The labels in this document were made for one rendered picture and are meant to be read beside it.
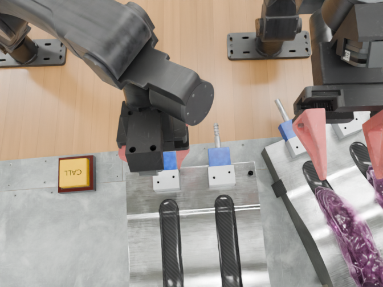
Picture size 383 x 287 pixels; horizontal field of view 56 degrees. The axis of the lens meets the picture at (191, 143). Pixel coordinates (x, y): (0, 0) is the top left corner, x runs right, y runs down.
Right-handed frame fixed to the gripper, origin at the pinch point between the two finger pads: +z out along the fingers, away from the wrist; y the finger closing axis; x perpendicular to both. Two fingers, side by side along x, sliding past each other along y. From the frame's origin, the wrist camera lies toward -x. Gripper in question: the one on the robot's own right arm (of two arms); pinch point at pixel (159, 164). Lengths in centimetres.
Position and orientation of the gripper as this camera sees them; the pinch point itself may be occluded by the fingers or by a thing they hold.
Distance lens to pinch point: 60.9
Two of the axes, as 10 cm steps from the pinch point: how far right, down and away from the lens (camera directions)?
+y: 10.0, -0.9, -0.2
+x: -0.5, -7.1, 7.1
